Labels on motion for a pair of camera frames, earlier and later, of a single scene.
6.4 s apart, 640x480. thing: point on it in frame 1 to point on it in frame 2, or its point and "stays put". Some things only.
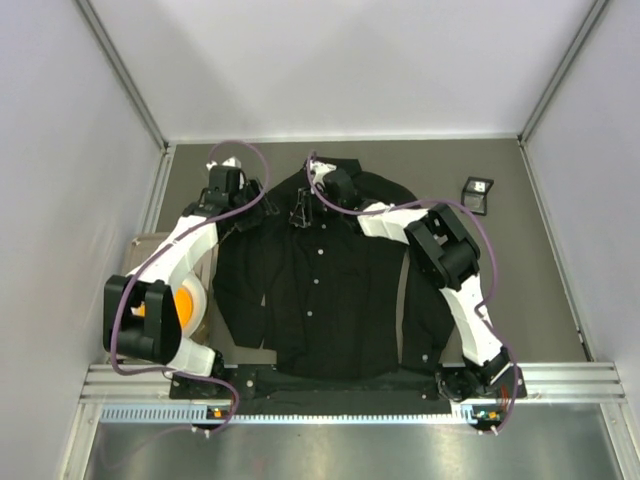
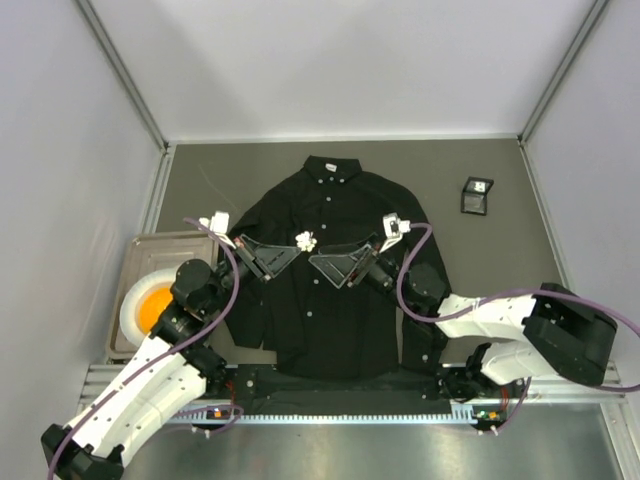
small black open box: [474, 194] stays put
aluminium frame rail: [106, 385] stays put
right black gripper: [310, 198] to [364, 264]
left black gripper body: [257, 204] to [252, 258]
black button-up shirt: [304, 279] stays put
